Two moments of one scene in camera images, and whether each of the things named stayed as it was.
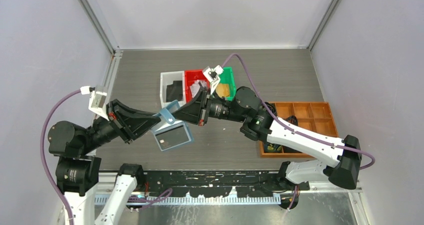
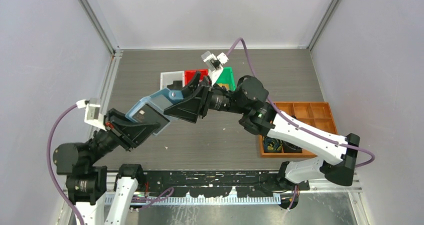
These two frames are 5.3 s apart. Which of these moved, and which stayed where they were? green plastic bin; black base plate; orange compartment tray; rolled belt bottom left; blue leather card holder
Moved: blue leather card holder
Stayed: black base plate; green plastic bin; orange compartment tray; rolled belt bottom left
